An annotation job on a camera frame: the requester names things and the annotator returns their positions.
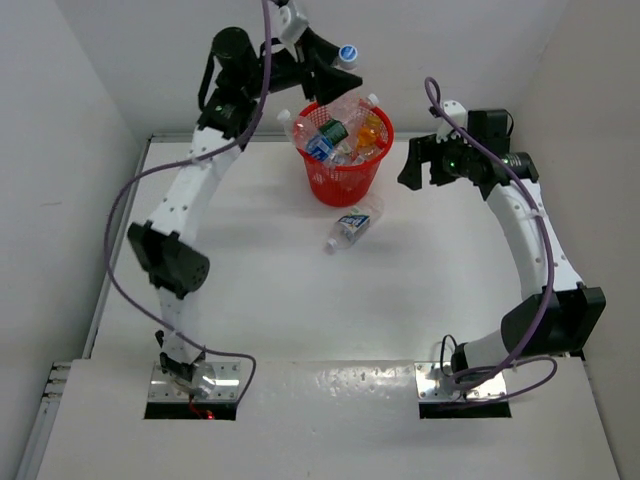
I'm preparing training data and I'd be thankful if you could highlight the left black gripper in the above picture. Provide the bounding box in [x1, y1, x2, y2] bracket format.
[240, 26, 359, 106]

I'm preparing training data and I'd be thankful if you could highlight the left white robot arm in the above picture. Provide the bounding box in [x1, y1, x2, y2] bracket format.
[127, 27, 362, 386]

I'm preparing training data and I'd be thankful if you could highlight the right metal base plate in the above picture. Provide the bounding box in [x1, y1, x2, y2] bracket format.
[414, 361, 507, 404]

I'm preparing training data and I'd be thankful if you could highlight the clear bottle red cap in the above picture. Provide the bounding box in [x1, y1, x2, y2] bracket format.
[362, 138, 387, 160]

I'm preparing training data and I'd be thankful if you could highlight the clear bottle dark green label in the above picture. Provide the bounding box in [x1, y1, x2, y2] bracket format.
[318, 118, 349, 147]

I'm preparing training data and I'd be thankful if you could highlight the clear unlabelled bottle blue cap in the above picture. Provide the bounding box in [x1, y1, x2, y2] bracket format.
[318, 44, 362, 111]

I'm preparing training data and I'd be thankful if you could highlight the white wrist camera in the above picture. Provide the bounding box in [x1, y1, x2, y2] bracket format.
[436, 100, 468, 143]
[275, 0, 309, 44]

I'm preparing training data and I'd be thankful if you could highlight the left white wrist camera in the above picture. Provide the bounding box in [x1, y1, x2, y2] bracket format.
[275, 0, 309, 44]

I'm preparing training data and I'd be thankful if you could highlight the red plastic mesh basket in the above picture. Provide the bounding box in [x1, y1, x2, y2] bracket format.
[298, 107, 394, 207]

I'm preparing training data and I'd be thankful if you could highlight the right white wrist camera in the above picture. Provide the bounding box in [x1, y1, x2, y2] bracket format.
[436, 100, 468, 143]

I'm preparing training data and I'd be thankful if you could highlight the clear bottle blue label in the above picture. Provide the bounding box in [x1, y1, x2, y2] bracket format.
[277, 109, 334, 163]

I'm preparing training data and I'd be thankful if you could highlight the clear bottle fruit label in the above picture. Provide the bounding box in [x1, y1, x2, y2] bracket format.
[323, 194, 384, 254]

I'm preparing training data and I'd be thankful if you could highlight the metal base plate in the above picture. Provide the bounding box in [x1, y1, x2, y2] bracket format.
[147, 361, 241, 404]
[414, 361, 507, 404]

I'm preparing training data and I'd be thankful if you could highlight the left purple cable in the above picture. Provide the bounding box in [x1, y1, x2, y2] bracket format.
[103, 0, 281, 406]

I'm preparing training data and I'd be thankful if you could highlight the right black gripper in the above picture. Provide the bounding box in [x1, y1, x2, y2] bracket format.
[399, 127, 478, 190]

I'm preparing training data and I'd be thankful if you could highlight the orange juice bottle gold cap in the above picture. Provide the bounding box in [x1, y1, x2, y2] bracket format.
[357, 113, 384, 150]

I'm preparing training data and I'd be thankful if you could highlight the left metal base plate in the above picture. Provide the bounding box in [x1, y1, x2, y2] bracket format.
[147, 361, 241, 404]

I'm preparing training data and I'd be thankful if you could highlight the small clear bottle green label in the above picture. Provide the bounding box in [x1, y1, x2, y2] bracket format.
[345, 93, 379, 120]

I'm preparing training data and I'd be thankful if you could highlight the bottle blue white label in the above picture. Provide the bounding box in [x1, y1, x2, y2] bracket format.
[329, 141, 371, 167]

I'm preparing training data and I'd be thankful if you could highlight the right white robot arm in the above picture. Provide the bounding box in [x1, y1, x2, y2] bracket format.
[398, 100, 606, 392]

